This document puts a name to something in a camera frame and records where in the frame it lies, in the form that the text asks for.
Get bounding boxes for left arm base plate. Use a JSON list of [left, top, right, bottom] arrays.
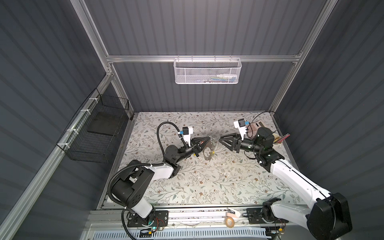
[[127, 210, 169, 228]]

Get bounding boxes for keyring bunch with grey strap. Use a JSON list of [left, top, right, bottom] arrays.
[[203, 136, 217, 161]]

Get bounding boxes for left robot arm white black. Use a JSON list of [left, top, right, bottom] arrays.
[[107, 137, 211, 221]]

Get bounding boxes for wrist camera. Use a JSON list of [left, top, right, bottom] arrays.
[[234, 119, 250, 140], [178, 126, 193, 148]]

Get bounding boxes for floral table mat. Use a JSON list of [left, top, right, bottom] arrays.
[[106, 111, 301, 206]]

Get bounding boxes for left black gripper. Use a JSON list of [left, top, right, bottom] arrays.
[[174, 137, 208, 166]]

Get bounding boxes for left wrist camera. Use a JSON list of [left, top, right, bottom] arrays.
[[178, 126, 193, 148]]

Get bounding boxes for white wire mesh basket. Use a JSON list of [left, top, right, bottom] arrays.
[[173, 58, 242, 85]]

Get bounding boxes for pink calculator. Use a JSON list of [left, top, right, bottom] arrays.
[[248, 121, 267, 139]]

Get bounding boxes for pink pen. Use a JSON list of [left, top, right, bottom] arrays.
[[279, 134, 290, 143]]

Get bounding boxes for black wire basket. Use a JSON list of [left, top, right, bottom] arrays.
[[57, 89, 130, 164]]

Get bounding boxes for tape roll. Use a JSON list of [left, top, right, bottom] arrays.
[[225, 217, 236, 229]]

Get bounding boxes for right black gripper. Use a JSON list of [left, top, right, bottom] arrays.
[[219, 133, 262, 155]]

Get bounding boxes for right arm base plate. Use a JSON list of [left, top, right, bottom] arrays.
[[242, 208, 289, 225]]

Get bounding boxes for white pen cup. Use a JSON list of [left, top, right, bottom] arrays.
[[273, 133, 282, 148]]

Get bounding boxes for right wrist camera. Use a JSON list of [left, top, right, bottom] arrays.
[[234, 119, 250, 140]]

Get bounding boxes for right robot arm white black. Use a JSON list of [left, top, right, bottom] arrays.
[[219, 127, 353, 240]]

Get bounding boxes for white cable duct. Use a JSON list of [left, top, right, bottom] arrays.
[[91, 227, 268, 240]]

